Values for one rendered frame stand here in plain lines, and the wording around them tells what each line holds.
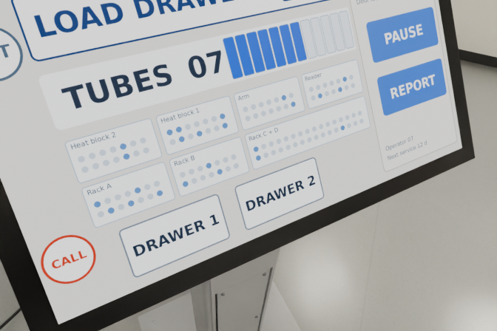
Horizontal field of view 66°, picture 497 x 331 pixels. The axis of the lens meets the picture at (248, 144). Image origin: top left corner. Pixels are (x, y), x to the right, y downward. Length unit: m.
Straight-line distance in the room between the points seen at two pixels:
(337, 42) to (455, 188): 1.56
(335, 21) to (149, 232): 0.28
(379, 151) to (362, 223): 1.19
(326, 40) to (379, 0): 0.08
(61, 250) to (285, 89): 0.24
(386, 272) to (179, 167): 1.28
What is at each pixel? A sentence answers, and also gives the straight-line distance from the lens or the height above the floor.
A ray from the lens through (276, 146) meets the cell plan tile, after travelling 0.38.
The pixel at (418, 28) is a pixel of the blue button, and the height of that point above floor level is 1.10.
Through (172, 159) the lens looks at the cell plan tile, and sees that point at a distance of 0.35.
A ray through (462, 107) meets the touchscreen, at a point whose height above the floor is 1.02.
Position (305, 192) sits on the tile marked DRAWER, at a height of 1.00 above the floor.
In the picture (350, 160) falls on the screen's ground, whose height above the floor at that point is 1.01.
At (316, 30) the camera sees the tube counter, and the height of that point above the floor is 1.12.
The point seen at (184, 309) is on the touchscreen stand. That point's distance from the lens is 1.37.
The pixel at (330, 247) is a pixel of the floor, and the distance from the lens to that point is 1.54.
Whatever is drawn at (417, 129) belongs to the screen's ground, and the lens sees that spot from 0.49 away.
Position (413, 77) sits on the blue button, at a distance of 0.48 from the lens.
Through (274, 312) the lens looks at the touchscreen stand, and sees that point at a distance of 1.37.
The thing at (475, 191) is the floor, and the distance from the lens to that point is 1.96.
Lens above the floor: 1.32
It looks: 47 degrees down
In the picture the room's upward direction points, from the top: 4 degrees clockwise
